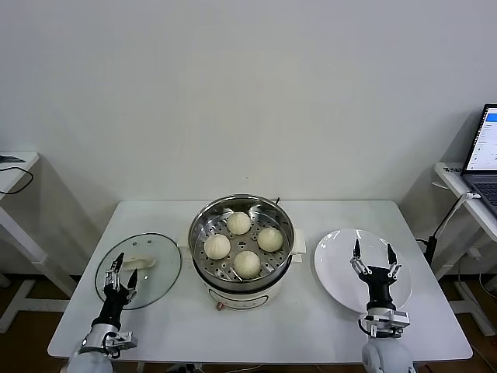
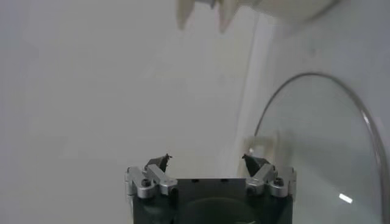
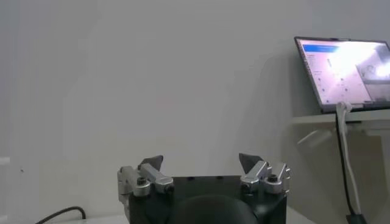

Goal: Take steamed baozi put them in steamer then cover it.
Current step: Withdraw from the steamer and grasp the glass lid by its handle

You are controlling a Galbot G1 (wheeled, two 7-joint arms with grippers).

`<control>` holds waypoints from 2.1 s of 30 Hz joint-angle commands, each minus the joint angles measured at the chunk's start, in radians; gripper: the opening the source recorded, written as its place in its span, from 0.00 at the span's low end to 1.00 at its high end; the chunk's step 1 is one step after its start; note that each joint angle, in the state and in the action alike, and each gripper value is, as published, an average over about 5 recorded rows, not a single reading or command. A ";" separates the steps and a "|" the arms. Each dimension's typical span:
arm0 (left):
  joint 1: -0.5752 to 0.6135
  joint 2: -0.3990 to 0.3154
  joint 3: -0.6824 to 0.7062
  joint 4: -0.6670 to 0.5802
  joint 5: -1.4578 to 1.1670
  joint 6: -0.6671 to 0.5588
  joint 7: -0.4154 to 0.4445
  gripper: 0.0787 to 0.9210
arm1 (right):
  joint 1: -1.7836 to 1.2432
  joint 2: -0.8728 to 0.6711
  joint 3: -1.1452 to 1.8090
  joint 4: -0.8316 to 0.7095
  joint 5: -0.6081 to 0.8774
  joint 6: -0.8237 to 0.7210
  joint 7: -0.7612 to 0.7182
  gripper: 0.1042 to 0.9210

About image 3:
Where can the white side table with laptop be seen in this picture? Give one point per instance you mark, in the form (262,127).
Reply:
(317,118)

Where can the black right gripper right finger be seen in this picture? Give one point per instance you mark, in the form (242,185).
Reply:
(259,172)

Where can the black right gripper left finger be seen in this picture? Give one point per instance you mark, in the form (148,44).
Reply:
(152,175)

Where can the grey open laptop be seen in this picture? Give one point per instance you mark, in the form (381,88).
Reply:
(341,73)

